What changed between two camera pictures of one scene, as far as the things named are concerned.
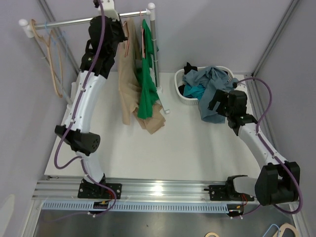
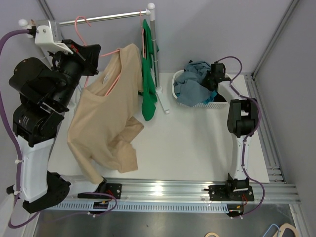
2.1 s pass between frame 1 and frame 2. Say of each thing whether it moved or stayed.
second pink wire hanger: stayed
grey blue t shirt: moved
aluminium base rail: stayed
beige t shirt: moved
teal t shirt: moved
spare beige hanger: stayed
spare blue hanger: stayed
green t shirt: stayed
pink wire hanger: moved
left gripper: moved
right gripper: moved
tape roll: stayed
